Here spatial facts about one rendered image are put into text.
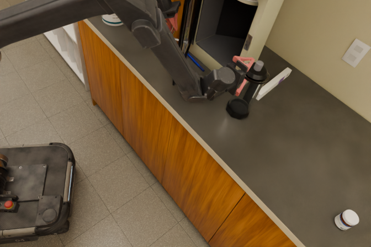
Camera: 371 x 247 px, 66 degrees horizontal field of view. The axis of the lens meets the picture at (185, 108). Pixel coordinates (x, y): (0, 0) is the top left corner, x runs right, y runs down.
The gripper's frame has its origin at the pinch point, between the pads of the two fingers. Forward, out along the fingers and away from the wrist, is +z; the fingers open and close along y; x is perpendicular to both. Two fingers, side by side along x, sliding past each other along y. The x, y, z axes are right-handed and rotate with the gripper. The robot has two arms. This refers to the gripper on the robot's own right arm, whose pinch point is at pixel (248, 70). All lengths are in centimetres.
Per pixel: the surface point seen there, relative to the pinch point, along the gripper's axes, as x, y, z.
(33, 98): 143, -117, -51
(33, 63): 182, -116, -35
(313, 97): -16, -27, 42
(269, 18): 9.1, 9.9, 18.2
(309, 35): 5, -9, 55
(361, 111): -34, -27, 55
